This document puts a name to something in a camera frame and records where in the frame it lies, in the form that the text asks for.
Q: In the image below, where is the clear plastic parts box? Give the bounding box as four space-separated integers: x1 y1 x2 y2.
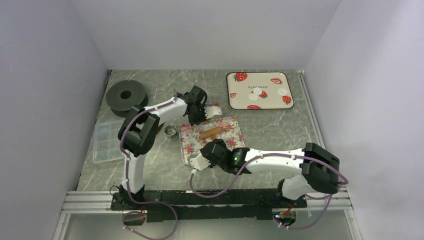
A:
92 120 124 164

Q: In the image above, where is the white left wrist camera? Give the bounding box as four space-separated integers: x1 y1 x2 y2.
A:
204 102 223 120

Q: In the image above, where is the round white wrapper left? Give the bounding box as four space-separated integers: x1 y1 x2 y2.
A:
248 93 259 102

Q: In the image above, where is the strawberry print tray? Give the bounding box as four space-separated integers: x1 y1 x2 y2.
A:
226 72 294 110

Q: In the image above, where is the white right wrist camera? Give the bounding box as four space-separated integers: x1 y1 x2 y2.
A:
188 153 211 171

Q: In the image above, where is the round white wrapper right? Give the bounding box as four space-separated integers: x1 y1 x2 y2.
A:
277 88 289 96

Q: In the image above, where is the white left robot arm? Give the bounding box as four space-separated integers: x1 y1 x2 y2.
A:
118 86 208 210

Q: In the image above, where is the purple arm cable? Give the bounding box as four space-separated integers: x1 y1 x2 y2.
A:
119 88 180 240
189 152 349 232

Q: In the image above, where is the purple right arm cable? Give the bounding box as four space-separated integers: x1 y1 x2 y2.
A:
189 152 349 232

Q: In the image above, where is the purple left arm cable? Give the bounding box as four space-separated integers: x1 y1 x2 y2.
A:
119 88 180 240

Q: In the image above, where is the aluminium frame rail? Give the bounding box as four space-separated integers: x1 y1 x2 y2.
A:
61 191 113 214

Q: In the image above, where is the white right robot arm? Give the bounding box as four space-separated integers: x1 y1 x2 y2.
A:
189 139 342 208

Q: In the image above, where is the round metal cutter ring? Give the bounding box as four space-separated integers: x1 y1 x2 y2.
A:
164 124 178 139

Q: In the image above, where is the black filament spool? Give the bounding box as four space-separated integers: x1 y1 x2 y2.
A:
105 80 149 118

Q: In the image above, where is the wooden rolling pin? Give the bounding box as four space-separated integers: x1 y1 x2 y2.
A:
199 126 222 141

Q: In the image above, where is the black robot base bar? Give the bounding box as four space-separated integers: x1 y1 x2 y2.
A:
110 188 308 223

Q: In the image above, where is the floral print tray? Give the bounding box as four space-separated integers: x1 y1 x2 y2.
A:
178 116 246 165

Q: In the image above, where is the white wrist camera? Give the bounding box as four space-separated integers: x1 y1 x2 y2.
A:
188 153 211 171
204 102 223 120

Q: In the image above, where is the round white wrapper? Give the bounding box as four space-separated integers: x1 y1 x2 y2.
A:
277 88 289 96
248 93 259 102
251 87 263 95

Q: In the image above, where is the round white wrapper middle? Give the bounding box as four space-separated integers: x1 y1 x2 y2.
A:
251 87 263 95

